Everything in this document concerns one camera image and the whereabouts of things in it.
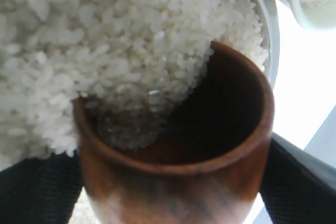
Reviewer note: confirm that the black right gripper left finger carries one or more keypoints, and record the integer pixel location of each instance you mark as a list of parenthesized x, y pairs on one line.
[(42, 191)]

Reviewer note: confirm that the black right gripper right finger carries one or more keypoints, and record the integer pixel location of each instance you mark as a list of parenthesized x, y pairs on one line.
[(297, 187)]

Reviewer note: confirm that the brown wooden cup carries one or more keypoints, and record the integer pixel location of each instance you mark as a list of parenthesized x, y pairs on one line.
[(208, 166)]

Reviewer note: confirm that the rice heap in tray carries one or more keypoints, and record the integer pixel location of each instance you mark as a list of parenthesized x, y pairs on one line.
[(135, 54)]

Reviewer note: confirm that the round steel tray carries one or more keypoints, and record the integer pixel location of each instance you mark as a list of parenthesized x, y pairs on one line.
[(267, 11)]

